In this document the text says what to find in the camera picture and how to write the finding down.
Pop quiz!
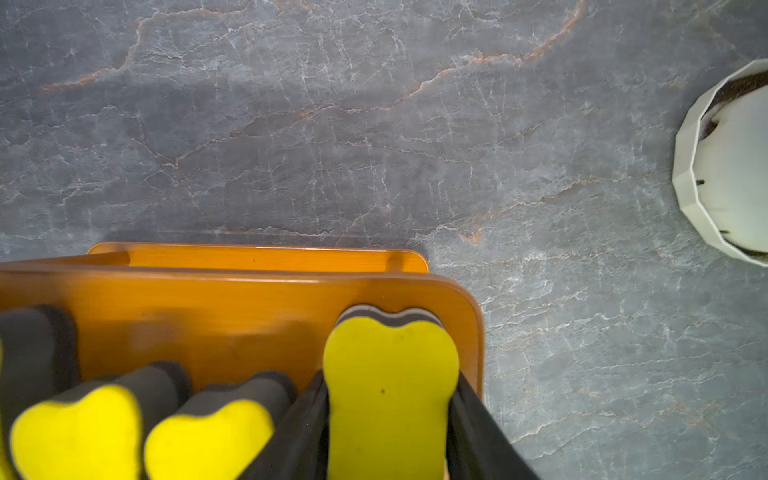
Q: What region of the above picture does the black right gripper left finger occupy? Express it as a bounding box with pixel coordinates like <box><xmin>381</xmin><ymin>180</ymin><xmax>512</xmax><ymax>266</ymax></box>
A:
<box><xmin>239</xmin><ymin>371</ymin><xmax>329</xmax><ymax>479</ymax></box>

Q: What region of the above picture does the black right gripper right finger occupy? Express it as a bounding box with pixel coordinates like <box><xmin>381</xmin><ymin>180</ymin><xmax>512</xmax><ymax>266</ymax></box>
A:
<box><xmin>446</xmin><ymin>374</ymin><xmax>539</xmax><ymax>480</ymax></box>

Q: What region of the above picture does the yellow eraser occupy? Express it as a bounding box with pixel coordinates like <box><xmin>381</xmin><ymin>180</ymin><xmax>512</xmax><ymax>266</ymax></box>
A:
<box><xmin>144</xmin><ymin>371</ymin><xmax>297</xmax><ymax>479</ymax></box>
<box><xmin>1</xmin><ymin>305</ymin><xmax>80</xmax><ymax>479</ymax></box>
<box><xmin>322</xmin><ymin>304</ymin><xmax>460</xmax><ymax>479</ymax></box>
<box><xmin>10</xmin><ymin>361</ymin><xmax>191</xmax><ymax>479</ymax></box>

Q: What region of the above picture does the orange wooden two-tier shelf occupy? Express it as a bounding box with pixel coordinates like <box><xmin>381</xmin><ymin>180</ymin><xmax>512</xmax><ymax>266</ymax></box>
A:
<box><xmin>1</xmin><ymin>242</ymin><xmax>484</xmax><ymax>391</ymax></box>

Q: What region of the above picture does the white plant pot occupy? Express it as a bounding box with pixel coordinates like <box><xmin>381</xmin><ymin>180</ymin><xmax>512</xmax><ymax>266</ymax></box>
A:
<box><xmin>672</xmin><ymin>59</ymin><xmax>767</xmax><ymax>267</ymax></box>

